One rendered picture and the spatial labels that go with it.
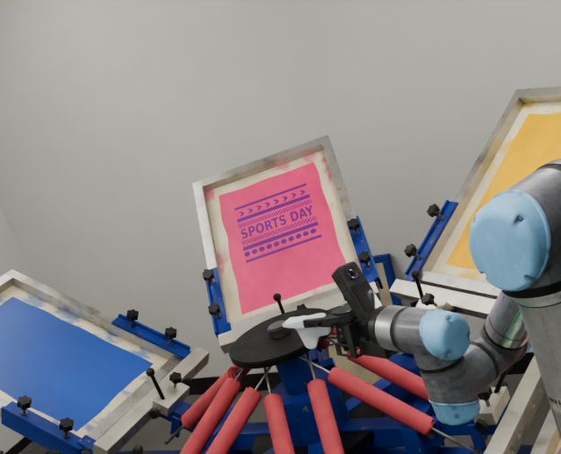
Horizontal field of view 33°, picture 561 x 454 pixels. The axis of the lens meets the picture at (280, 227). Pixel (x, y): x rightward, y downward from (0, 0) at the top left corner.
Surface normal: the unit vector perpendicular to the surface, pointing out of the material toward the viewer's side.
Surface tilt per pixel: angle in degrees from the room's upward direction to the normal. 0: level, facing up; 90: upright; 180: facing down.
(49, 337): 32
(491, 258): 83
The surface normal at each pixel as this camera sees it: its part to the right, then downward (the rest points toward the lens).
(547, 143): -0.72, -0.54
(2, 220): 0.81, -0.15
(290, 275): -0.29, -0.61
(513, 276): -0.77, 0.31
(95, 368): 0.14, -0.84
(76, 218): -0.47, 0.40
